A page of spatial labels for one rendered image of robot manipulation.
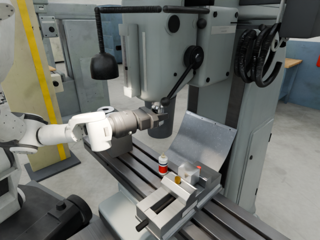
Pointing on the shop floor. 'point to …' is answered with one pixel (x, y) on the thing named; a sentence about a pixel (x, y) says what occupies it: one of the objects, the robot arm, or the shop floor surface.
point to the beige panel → (35, 92)
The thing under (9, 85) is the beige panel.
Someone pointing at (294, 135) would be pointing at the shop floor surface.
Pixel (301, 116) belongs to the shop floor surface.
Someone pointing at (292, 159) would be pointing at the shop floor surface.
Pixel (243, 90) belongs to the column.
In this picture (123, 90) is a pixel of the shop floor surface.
